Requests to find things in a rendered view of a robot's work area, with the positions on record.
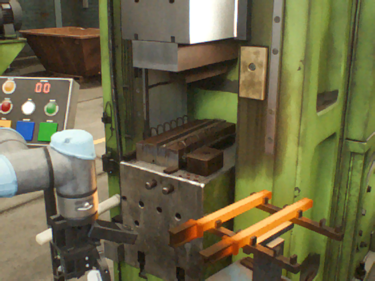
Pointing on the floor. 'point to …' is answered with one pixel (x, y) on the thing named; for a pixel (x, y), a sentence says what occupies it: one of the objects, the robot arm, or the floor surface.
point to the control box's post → (50, 225)
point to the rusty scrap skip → (67, 51)
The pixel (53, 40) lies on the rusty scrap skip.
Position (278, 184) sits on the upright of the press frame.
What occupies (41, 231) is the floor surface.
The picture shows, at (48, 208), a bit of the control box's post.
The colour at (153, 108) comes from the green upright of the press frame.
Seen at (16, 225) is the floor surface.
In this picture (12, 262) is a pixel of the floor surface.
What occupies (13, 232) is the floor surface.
